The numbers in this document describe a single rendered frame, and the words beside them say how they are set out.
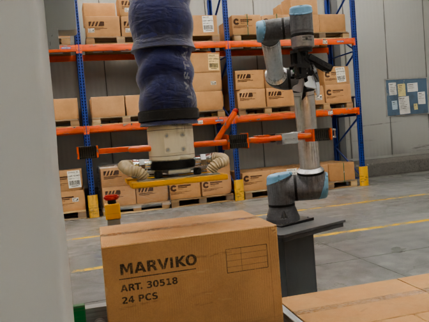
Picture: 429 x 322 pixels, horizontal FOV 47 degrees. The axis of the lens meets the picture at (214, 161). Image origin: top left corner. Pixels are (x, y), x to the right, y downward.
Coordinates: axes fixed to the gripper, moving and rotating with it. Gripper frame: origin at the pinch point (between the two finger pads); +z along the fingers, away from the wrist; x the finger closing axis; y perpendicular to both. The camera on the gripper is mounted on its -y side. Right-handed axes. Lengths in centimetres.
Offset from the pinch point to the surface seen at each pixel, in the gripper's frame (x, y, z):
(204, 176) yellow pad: 15, 50, 25
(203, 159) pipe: 4, 47, 20
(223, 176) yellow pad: 16, 43, 26
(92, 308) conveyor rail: -27, 93, 80
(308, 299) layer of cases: -10, 3, 85
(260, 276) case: 23, 35, 61
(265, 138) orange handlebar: 4.0, 22.1, 14.5
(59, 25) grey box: 96, 90, -9
